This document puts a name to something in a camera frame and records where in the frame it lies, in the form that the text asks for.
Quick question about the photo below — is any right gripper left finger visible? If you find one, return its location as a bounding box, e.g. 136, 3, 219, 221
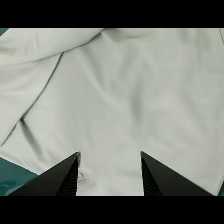
10, 151, 81, 197

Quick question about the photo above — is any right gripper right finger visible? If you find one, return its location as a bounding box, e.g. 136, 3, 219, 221
140, 150, 214, 197

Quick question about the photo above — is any white T-shirt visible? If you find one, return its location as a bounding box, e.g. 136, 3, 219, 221
0, 27, 224, 197

